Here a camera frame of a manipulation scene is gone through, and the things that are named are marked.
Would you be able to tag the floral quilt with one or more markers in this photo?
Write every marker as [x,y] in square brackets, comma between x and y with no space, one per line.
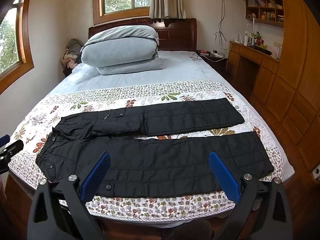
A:
[150,92]

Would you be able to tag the light blue bed sheet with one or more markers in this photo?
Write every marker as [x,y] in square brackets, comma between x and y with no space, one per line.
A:
[180,67]

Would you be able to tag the wooden wardrobe cabinet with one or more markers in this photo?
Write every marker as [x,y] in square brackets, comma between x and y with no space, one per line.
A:
[297,67]

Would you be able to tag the white router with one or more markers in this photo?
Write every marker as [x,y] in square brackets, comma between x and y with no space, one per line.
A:
[237,39]

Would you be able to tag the wooden bookshelf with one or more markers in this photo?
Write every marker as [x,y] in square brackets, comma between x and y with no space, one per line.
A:
[265,10]

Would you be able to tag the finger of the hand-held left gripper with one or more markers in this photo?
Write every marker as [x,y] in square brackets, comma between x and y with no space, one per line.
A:
[11,149]
[4,139]

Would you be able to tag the black flat device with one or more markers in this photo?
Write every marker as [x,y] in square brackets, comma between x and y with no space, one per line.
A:
[262,49]

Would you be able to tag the wooden desk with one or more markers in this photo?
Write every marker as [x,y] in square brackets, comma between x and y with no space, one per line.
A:
[252,62]

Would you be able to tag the dark wooden nightstand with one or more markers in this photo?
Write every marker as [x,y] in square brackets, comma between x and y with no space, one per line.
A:
[217,65]

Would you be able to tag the pile of clothes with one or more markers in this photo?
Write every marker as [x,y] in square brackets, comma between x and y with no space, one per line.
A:
[72,52]

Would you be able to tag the dark wooden bed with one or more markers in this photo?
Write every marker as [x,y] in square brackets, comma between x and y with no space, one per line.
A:
[180,35]

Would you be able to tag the white wall socket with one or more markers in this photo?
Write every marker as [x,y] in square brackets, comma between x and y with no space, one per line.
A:
[278,44]

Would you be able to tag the black power strip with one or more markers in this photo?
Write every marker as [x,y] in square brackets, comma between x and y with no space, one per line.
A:
[202,52]

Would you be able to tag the green plush toy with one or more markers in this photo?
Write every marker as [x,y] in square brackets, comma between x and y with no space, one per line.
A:
[256,34]

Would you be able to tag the white floor socket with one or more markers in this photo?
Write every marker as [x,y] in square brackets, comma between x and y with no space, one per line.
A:
[317,171]

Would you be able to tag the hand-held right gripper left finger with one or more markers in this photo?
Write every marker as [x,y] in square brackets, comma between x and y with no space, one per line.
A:
[96,175]

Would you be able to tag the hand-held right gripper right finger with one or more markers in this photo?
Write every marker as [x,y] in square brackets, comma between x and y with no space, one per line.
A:
[223,175]

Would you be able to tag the black pants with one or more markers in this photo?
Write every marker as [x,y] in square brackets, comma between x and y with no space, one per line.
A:
[162,160]

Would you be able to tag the folded light blue duvet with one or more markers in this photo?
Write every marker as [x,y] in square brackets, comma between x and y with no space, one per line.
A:
[120,50]

